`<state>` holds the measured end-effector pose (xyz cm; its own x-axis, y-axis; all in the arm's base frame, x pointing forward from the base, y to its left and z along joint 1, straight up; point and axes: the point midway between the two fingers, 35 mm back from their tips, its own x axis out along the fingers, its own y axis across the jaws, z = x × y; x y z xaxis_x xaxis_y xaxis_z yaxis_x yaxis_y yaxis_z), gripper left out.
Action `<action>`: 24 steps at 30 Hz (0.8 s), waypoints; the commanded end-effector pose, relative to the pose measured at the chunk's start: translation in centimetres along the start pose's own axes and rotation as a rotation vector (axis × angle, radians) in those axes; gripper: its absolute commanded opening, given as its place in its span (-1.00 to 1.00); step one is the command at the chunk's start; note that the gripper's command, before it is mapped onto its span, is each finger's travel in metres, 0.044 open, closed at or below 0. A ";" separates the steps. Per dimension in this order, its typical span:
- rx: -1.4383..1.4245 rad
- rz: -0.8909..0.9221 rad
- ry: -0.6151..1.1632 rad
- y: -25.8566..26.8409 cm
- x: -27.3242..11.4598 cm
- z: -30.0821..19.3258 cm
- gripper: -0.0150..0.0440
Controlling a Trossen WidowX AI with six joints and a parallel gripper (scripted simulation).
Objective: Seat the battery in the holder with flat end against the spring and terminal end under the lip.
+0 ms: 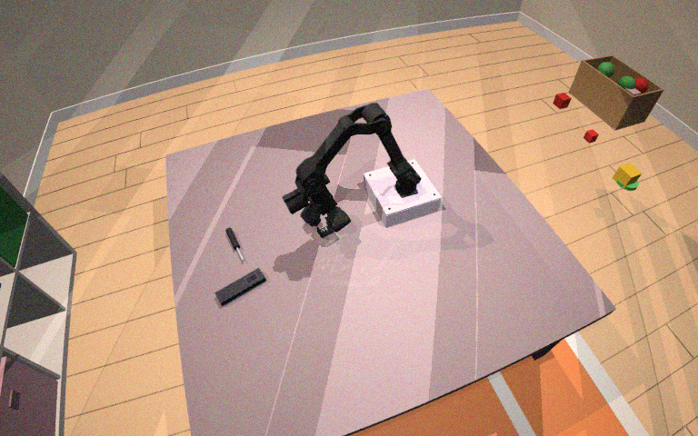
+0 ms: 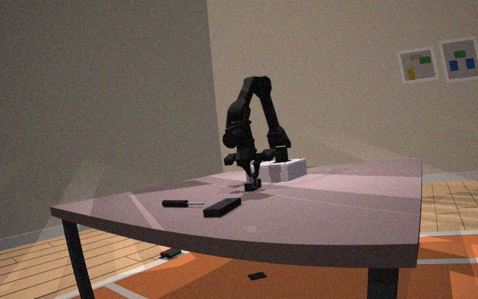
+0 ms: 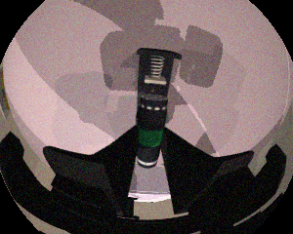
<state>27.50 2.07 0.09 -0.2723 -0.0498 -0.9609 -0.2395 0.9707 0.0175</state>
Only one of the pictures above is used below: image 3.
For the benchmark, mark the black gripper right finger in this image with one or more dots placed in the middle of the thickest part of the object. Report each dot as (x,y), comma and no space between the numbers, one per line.
(190,172)

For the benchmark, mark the black cylindrical battery with green band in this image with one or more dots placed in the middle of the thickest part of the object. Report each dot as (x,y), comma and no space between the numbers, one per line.
(152,117)

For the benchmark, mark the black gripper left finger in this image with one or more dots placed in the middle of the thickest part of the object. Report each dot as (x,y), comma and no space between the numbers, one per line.
(110,169)

